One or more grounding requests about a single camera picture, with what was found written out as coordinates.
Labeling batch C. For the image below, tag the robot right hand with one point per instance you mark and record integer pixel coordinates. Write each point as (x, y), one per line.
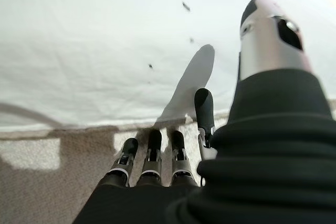
(262, 169)

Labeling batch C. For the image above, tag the white bed sheet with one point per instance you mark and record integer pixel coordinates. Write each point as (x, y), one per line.
(78, 37)

